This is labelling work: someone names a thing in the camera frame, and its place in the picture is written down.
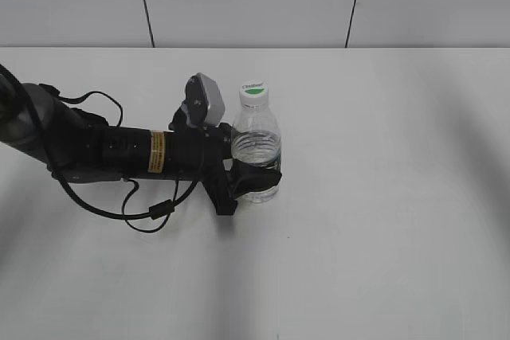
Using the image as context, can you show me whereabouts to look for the clear Cestbon water bottle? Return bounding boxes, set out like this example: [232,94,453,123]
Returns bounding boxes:
[230,104,283,204]

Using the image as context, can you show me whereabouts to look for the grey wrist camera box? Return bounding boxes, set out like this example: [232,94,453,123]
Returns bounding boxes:
[183,72,226,127]

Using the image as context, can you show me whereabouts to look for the black camera cable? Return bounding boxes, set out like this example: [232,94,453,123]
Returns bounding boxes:
[0,63,206,233]

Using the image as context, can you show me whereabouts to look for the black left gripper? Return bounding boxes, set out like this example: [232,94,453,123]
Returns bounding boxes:
[163,106,282,215]

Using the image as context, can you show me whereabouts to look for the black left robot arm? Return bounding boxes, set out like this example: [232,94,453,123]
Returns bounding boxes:
[1,68,238,222]

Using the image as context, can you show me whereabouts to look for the white green bottle cap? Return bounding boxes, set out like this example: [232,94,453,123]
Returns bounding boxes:
[239,80,269,108]

